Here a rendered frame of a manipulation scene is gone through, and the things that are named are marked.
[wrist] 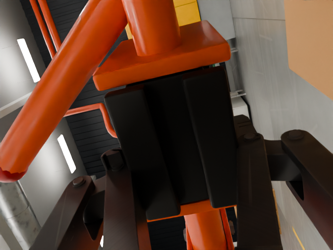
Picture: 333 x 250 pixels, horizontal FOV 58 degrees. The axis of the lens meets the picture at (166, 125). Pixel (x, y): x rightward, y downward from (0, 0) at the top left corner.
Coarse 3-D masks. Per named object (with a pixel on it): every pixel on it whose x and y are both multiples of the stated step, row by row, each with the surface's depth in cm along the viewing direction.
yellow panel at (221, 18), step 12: (180, 0) 681; (192, 0) 680; (204, 0) 684; (216, 0) 683; (228, 0) 682; (180, 12) 690; (192, 12) 689; (204, 12) 692; (216, 12) 691; (228, 12) 690; (180, 24) 698; (216, 24) 700; (228, 24) 699; (228, 36) 708
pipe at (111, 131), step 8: (32, 0) 748; (40, 0) 717; (48, 8) 729; (40, 16) 763; (48, 16) 730; (40, 24) 767; (48, 24) 736; (56, 32) 746; (48, 40) 781; (56, 40) 748; (48, 48) 788; (56, 48) 755; (96, 104) 868; (72, 112) 876; (80, 112) 879; (104, 112) 850; (104, 120) 841; (112, 128) 826; (112, 136) 813
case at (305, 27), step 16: (288, 0) 32; (304, 0) 28; (320, 0) 25; (288, 16) 33; (304, 16) 29; (320, 16) 25; (288, 32) 34; (304, 32) 29; (320, 32) 26; (288, 48) 35; (304, 48) 30; (320, 48) 27; (288, 64) 36; (304, 64) 31; (320, 64) 27; (320, 80) 28
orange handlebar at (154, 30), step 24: (144, 0) 12; (168, 0) 13; (144, 24) 13; (168, 24) 13; (144, 48) 13; (168, 48) 13; (192, 216) 17; (216, 216) 18; (192, 240) 19; (216, 240) 18
